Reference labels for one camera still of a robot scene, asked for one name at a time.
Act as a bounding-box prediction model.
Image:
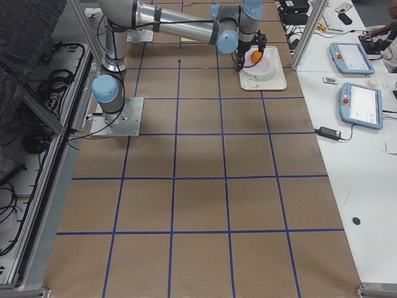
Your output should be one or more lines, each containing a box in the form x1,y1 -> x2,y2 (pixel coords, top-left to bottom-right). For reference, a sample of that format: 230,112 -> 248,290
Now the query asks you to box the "far blue teach pendant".
329,42 -> 375,75

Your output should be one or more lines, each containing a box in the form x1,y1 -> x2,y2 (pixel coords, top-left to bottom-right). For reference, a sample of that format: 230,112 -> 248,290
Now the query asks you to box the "orange fruit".
250,50 -> 263,65

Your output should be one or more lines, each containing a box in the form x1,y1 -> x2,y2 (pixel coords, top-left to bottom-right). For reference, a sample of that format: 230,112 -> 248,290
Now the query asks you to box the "black power adapter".
317,127 -> 341,141

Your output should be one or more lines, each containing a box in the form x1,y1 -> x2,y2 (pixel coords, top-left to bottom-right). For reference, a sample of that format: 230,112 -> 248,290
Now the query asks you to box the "bamboo cutting board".
180,37 -> 196,43

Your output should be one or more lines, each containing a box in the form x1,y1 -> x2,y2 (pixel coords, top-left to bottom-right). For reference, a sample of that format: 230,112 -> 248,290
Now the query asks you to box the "white round plate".
243,55 -> 275,76

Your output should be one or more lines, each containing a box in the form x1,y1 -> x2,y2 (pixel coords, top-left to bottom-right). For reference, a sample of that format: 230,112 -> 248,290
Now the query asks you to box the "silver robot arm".
92,1 -> 267,126

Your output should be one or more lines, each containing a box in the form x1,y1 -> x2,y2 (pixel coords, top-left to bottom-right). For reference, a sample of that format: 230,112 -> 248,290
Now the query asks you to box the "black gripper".
236,30 -> 267,72

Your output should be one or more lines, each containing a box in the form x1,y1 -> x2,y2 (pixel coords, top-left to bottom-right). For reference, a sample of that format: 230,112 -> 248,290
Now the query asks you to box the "blue teach pendant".
329,42 -> 375,75
339,83 -> 383,130

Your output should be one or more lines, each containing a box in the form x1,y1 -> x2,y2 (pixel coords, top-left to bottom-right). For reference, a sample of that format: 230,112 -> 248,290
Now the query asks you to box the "white keyboard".
322,7 -> 344,32

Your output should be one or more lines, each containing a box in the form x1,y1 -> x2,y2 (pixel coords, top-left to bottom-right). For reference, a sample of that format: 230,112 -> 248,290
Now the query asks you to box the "cream bear tray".
239,46 -> 287,91

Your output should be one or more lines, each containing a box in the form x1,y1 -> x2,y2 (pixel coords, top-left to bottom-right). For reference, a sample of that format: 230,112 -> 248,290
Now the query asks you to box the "aluminium frame post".
291,0 -> 329,71

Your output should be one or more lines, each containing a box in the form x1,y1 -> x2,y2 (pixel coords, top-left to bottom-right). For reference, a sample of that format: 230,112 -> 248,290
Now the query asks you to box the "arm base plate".
127,29 -> 154,43
90,97 -> 144,138

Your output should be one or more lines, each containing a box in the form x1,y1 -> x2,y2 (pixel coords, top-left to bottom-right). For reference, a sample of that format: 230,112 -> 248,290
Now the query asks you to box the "near blue teach pendant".
339,83 -> 383,130

